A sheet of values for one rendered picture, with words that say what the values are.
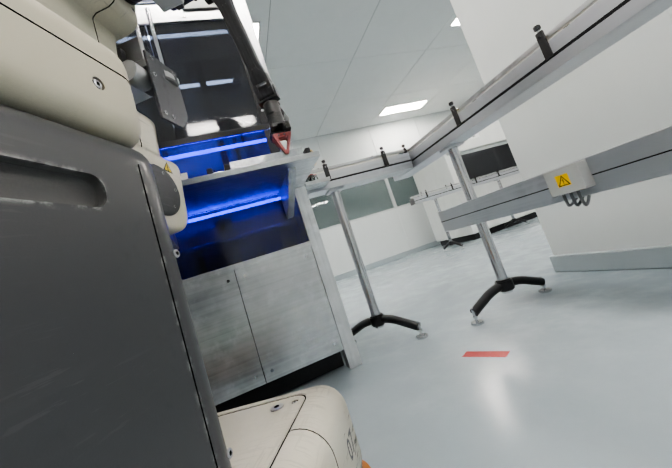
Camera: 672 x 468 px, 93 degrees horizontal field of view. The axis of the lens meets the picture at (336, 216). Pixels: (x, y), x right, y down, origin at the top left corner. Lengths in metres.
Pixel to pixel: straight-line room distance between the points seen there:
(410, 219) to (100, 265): 6.84
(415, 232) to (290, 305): 5.74
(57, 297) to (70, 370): 0.05
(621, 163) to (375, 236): 5.65
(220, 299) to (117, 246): 1.15
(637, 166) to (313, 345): 1.29
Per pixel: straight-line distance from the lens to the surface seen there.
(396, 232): 6.83
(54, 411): 0.27
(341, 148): 6.90
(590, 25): 1.27
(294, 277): 1.47
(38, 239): 0.29
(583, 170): 1.28
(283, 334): 1.48
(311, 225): 1.50
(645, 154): 1.24
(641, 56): 1.88
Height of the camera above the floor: 0.51
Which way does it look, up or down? 6 degrees up
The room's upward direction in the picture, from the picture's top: 18 degrees counter-clockwise
